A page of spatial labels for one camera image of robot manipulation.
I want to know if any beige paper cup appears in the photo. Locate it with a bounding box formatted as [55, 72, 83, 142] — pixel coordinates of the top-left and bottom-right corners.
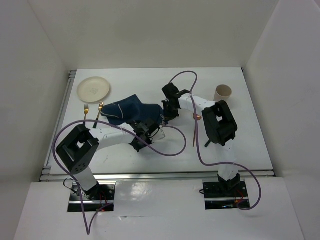
[213, 84, 232, 102]

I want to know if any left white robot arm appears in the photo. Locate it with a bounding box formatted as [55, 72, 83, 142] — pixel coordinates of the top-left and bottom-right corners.
[55, 118, 160, 200]

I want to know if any gold fork green handle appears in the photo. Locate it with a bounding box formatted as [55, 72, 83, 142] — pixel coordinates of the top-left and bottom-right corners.
[93, 101, 104, 129]
[83, 104, 89, 120]

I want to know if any aluminium rail front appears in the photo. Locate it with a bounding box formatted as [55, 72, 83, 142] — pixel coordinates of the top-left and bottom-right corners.
[39, 170, 276, 182]

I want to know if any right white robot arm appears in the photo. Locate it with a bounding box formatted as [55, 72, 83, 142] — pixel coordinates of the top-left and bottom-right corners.
[162, 83, 241, 196]

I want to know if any dark blue cloth placemat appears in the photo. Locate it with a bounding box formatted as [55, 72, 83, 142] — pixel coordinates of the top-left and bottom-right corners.
[101, 94, 164, 126]

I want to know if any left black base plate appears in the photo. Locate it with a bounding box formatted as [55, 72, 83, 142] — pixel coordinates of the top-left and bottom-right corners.
[67, 182, 116, 213]

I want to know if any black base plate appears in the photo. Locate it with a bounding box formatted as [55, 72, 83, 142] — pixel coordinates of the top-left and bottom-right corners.
[67, 182, 116, 213]
[199, 181, 251, 210]

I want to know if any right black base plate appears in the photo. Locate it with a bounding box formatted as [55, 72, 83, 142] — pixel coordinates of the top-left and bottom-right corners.
[199, 181, 251, 210]

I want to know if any cream round plate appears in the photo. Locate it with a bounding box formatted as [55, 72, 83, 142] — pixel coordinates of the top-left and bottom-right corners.
[76, 76, 111, 103]

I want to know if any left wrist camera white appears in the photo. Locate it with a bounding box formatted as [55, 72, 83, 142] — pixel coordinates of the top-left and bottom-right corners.
[153, 125, 166, 142]

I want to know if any copper spoon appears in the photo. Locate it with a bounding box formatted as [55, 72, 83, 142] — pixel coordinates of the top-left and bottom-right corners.
[192, 113, 202, 148]

